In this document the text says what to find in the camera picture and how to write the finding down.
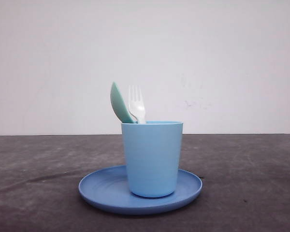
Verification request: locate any white plastic fork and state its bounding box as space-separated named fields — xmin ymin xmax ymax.
xmin=129 ymin=86 xmax=146 ymax=124

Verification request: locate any mint green plastic spoon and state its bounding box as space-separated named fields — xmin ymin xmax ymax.
xmin=110 ymin=82 xmax=137 ymax=124

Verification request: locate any light blue plastic cup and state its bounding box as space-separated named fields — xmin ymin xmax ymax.
xmin=121 ymin=121 xmax=183 ymax=198

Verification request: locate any blue plastic plate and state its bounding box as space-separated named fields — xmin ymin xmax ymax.
xmin=78 ymin=165 xmax=203 ymax=216

